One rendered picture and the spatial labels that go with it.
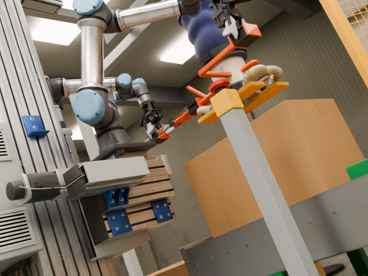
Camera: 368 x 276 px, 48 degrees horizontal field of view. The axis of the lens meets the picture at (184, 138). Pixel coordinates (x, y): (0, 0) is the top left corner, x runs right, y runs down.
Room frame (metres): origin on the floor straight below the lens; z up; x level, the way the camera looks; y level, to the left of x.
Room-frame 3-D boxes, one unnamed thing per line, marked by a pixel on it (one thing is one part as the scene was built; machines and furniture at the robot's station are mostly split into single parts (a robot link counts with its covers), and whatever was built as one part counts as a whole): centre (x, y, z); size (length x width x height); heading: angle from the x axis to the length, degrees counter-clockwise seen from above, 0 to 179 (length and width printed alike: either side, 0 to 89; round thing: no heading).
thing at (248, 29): (1.40, -0.35, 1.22); 0.09 x 0.08 x 0.05; 137
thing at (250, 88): (1.72, -0.24, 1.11); 0.34 x 0.10 x 0.05; 47
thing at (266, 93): (1.86, -0.37, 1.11); 0.34 x 0.10 x 0.05; 47
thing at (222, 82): (1.27, -0.17, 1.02); 0.07 x 0.07 x 0.04
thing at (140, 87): (2.19, 0.13, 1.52); 0.09 x 0.08 x 0.11; 106
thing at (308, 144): (1.80, -0.31, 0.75); 0.60 x 0.40 x 0.40; 47
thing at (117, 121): (1.59, 0.27, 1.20); 0.13 x 0.12 x 0.14; 175
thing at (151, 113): (2.19, 0.12, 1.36); 0.09 x 0.08 x 0.12; 46
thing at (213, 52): (1.79, -0.31, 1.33); 0.23 x 0.23 x 0.04
